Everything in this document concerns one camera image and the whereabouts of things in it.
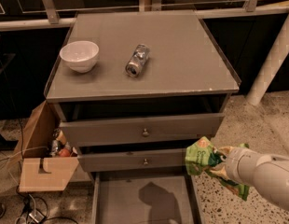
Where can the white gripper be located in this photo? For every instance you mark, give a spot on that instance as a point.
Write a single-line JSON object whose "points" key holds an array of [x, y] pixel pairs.
{"points": [[237, 167]]}

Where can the green rice chip bag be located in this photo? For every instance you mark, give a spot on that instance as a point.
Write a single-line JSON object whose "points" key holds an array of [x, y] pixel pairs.
{"points": [[202, 156]]}

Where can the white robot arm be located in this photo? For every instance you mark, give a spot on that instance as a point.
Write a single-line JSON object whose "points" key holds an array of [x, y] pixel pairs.
{"points": [[267, 173]]}

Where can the grey bottom drawer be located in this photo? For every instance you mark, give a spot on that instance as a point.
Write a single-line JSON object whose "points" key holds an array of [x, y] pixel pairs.
{"points": [[149, 196]]}

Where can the grey drawer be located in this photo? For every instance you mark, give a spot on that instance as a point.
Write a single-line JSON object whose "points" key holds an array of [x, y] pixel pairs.
{"points": [[149, 196], [106, 132], [133, 160]]}

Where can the grey middle drawer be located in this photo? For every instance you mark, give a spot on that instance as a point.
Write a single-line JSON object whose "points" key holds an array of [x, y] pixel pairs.
{"points": [[133, 160]]}

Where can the grey top drawer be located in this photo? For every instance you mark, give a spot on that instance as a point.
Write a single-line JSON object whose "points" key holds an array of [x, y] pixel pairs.
{"points": [[106, 132]]}

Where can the silver drink can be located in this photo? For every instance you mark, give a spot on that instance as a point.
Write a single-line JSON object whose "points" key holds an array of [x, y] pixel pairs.
{"points": [[137, 62]]}

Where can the white leaning pole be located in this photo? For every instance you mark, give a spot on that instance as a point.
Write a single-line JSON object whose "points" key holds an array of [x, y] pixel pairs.
{"points": [[271, 65]]}

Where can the items inside cardboard box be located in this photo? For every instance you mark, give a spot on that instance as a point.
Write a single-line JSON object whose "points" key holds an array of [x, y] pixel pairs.
{"points": [[59, 146]]}

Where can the white ceramic bowl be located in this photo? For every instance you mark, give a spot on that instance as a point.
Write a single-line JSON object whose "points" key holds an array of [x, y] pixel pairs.
{"points": [[80, 56]]}

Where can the cardboard box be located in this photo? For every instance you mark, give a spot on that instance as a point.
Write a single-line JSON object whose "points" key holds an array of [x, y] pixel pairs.
{"points": [[40, 173]]}

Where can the metal railing frame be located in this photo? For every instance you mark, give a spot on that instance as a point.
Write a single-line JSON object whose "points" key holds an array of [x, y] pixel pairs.
{"points": [[30, 14]]}

